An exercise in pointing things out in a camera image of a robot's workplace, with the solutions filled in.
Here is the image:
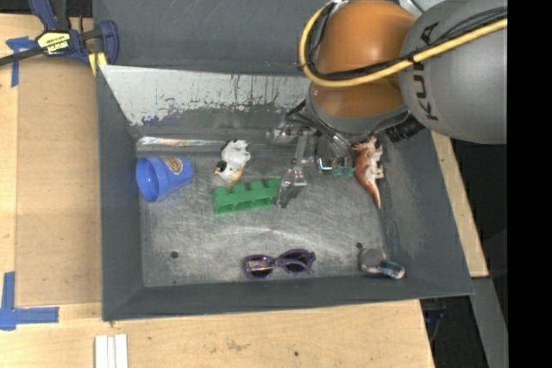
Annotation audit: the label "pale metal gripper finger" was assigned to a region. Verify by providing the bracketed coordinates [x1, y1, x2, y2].
[277, 168, 299, 206]
[282, 172, 309, 209]

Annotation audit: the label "green toy building block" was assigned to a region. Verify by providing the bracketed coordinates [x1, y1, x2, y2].
[210, 178, 282, 215]

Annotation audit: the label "grey metal bin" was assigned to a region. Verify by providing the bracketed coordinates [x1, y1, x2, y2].
[91, 0, 476, 322]

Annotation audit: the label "white toy animal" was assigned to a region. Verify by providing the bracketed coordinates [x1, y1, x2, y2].
[213, 139, 252, 184]

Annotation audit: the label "orange toy dinosaur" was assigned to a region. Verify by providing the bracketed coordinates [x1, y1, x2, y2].
[352, 136, 386, 210]

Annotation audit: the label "purple sunglasses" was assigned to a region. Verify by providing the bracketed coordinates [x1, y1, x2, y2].
[241, 248, 317, 279]

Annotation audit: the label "grey and blue small object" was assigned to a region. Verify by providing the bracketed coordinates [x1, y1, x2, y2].
[357, 246, 407, 281]

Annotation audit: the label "blue plastic cup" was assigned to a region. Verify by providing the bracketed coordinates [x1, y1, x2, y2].
[135, 154, 195, 203]

